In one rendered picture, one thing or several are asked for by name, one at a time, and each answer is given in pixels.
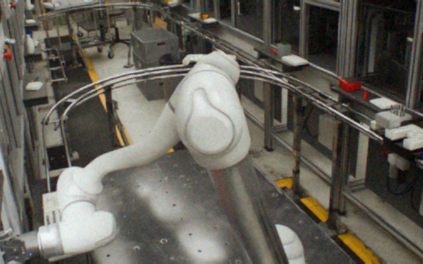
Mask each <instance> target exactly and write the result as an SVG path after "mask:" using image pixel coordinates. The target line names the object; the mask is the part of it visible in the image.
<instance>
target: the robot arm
mask: <svg viewBox="0 0 423 264"><path fill-rule="evenodd" d="M239 73H240V69H239V66H238V64H237V63H236V61H235V60H233V59H232V58H230V57H229V56H228V55H226V54H225V53H223V52H222V51H215V52H212V53H210V54H209V55H207V56H206V57H205V58H203V59H201V60H200V61H199V62H198V63H197V64H196V65H195V66H194V67H193V68H192V69H191V70H190V71H189V72H188V73H187V74H186V77H185V78H184V79H183V80H182V81H181V83H180V84H179V85H178V86H177V88H176V90H175V92H174V93H173V94H172V96H171V97H170V98H169V100H168V101H167V103H166V106H165V108H164V109H163V110H162V112H161V116H160V118H159V119H158V120H157V122H156V124H155V126H154V128H153V129H152V131H151V132H150V133H149V134H148V135H147V137H146V138H144V139H143V140H142V141H141V142H138V143H136V144H133V145H129V146H126V147H124V148H121V149H118V150H114V151H111V152H109V153H107V154H104V155H101V156H100V157H99V158H97V159H96V160H94V161H92V162H90V163H89V164H88V165H87V166H86V167H84V168H80V167H69V168H68V169H66V170H65V171H64V172H63V173H62V175H61V176H60V177H59V180H58V184H57V197H58V204H59V210H60V213H61V216H62V221H61V222H59V223H54V224H52V225H48V226H40V227H39V232H38V231H31V232H27V233H25V234H23V235H21V236H19V235H15V234H14V233H13V229H12V227H9V228H8V229H6V230H5V231H0V251H5V253H4V254H3V255H2V258H3V262H4V263H5V264H6V263H7V264H22V263H23V262H24V261H26V260H29V261H31V260H34V259H37V258H40V257H42V255H43V257H44V258H45V259H48V258H50V257H56V256H62V255H65V254H79V253H82V252H86V251H93V250H96V249H98V248H101V247H102V246H106V245H108V244H109V243H110V242H112V241H113V240H114V239H115V237H116V233H117V227H116V223H115V218H114V216H113V214H111V213H109V212H106V211H97V210H96V206H95V204H97V202H98V200H99V196H100V193H101V191H102V184H101V180H102V179H103V177H104V176H105V175H106V174H107V173H108V172H111V171H113V170H120V169H124V168H130V167H134V166H138V165H146V164H149V163H150V162H153V161H154V160H157V159H159V158H160V157H161V156H163V154H164V153H165V152H167V151H168V150H169V149H170V148H172V147H173V146H174V145H175V144H178V143H179V142H180V141H182V143H183V144H184V145H185V146H186V148H187V149H188V150H189V152H190V153H191V155H192V157H193V158H194V160H195V161H196V163H197V164H198V165H200V166H201V167H205V168H207V170H208V173H209V175H210V177H211V182H212V184H213V186H214V189H215V190H216V193H217V195H218V198H219V200H220V202H221V204H222V208H223V209H224V211H225V213H226V215H227V219H228V221H229V223H230V225H231V228H232V232H233V234H234V236H235V238H236V241H237V243H238V245H239V247H240V250H241V252H242V255H243V257H244V259H245V261H246V263H247V264H305V261H304V250H303V244H302V242H301V241H300V240H299V238H298V236H297V235H296V234H295V233H294V232H293V231H292V230H291V229H290V228H288V227H286V226H283V225H278V224H275V223H274V221H273V215H272V213H271V211H270V208H269V206H268V203H267V201H266V198H265V195H264V194H263V191H262V187H261V186H260V183H259V181H258V178H257V172H256V170H255V168H254V165H253V163H252V160H251V157H250V155H249V153H248V151H249V148H250V144H251V139H250V135H249V132H248V128H247V122H246V119H245V116H244V113H243V109H242V106H241V105H240V102H239V99H238V96H237V91H236V87H235V86H236V85H237V81H238V77H239ZM10 237H11V238H10ZM6 238H10V239H9V240H8V241H1V240H3V239H6ZM11 261H15V262H11ZM9 262H11V263H9Z"/></svg>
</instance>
